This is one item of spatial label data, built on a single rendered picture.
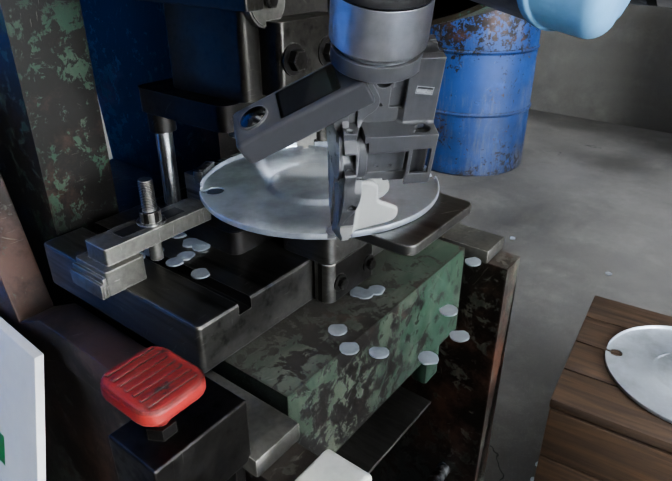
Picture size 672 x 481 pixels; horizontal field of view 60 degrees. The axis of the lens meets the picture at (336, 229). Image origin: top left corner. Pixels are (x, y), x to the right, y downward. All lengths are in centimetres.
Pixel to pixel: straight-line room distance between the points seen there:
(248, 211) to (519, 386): 113
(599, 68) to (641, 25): 32
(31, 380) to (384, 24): 64
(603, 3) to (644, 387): 91
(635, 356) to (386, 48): 94
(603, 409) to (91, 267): 83
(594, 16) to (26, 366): 75
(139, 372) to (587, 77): 373
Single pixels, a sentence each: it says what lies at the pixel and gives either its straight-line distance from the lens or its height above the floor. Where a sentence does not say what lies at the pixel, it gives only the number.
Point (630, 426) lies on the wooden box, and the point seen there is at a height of 35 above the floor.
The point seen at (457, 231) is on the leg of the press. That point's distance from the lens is 93.
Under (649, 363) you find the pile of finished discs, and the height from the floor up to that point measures 35.
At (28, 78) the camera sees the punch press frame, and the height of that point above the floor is 90.
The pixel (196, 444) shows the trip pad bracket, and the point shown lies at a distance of 50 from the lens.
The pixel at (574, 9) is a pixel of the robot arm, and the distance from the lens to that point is 35.
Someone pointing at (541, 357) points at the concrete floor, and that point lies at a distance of 177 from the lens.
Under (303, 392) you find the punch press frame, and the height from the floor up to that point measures 63.
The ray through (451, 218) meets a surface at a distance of 65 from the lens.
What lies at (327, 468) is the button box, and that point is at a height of 63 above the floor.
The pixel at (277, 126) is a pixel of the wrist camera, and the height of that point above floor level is 93.
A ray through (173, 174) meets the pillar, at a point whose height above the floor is 78.
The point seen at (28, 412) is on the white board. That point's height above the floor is 50.
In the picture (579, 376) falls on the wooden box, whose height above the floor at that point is 35.
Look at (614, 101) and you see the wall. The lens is 401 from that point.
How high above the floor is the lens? 106
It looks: 27 degrees down
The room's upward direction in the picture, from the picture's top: straight up
